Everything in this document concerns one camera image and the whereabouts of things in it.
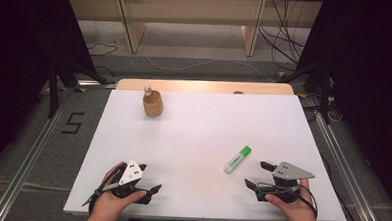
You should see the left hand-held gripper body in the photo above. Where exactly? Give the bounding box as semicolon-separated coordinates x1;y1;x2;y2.
110;158;155;206

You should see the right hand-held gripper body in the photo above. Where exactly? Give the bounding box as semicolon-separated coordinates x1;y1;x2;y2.
255;160;317;206

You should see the person's left hand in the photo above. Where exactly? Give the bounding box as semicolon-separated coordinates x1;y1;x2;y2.
90;160;149;221

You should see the person's right hand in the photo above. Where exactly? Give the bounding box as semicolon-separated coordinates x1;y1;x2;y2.
263;177;319;221

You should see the green and white highlighter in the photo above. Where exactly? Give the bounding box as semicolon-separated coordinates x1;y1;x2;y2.
223;144;254;176

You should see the brown wooden cup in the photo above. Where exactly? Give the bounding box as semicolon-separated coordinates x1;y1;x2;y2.
141;89;166;118

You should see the black tripod stand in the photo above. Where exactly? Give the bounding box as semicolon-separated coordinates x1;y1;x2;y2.
276;56;336;126
46;54;113;122

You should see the black curtain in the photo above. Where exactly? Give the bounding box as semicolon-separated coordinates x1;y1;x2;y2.
289;0;392;220
0;0;101;186

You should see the light wooden bench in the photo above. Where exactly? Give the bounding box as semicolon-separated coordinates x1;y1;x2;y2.
65;0;324;62

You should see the black gripper strap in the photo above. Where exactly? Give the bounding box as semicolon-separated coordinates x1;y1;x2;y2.
82;181;120;209

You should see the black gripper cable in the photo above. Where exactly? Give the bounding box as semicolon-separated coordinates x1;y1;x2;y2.
294;184;320;220

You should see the thin black floor cable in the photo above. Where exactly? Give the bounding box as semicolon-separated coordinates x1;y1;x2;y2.
318;155;370;221
86;41;119;58

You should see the aluminium floor rail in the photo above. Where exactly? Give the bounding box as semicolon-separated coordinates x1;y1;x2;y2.
0;95;69;221
306;105;392;221

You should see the short aluminium rail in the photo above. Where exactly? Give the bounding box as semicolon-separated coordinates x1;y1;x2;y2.
76;78;118;90

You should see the white floor cable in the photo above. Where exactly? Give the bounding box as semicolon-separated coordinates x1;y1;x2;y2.
139;51;279;84

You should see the bundle of black cables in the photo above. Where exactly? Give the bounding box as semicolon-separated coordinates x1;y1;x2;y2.
255;0;309;67

